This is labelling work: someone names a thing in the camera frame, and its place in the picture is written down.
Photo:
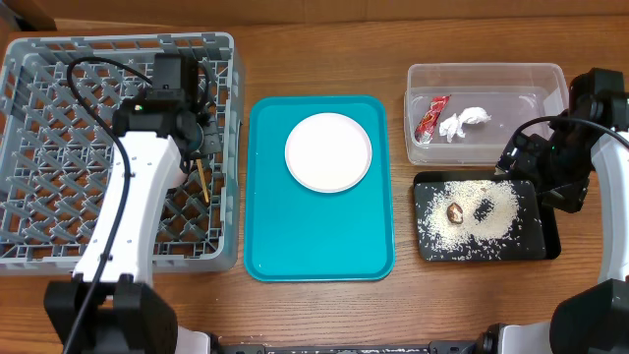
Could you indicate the brown food piece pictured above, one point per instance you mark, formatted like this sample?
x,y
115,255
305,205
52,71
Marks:
x,y
455,214

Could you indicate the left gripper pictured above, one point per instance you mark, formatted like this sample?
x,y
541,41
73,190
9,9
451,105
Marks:
x,y
209,143

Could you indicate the white rice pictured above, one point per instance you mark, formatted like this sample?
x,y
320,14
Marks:
x,y
491,216

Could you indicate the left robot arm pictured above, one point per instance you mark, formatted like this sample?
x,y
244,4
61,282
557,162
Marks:
x,y
109,305

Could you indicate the grey dish rack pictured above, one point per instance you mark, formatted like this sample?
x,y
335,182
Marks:
x,y
55,158

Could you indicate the wooden chopstick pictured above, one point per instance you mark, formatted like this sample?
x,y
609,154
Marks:
x,y
203,181

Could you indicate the red snack wrapper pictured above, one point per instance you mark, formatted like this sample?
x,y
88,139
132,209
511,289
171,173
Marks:
x,y
425,129

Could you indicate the black tray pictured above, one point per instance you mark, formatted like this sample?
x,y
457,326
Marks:
x,y
545,236

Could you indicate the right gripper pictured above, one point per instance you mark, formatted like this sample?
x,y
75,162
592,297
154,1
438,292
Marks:
x,y
569,196

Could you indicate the large white plate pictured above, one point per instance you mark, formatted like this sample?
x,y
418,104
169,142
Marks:
x,y
328,153

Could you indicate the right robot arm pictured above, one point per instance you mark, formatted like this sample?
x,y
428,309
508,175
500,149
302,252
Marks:
x,y
589,142

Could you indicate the white tissue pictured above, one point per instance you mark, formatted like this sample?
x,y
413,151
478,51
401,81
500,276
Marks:
x,y
454,125

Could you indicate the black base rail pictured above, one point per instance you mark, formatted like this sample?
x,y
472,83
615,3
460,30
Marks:
x,y
344,349

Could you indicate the teal plastic tray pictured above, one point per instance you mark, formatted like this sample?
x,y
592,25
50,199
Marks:
x,y
292,233

